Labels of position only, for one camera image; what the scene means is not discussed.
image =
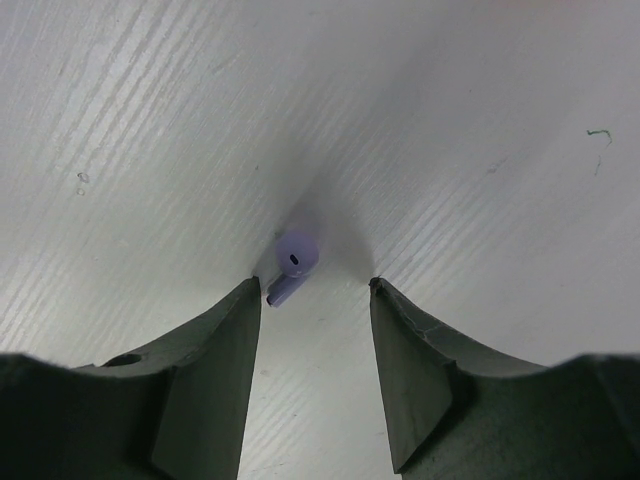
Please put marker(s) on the purple earbud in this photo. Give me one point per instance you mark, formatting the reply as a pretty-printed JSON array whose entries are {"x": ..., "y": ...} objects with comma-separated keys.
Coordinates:
[{"x": 297, "y": 254}]

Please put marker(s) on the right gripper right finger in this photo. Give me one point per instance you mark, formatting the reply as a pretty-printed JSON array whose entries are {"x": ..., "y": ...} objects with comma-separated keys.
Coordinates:
[{"x": 458, "y": 409}]

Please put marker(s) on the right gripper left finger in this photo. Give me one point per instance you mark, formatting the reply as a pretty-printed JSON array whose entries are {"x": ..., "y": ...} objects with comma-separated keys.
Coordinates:
[{"x": 174, "y": 408}]

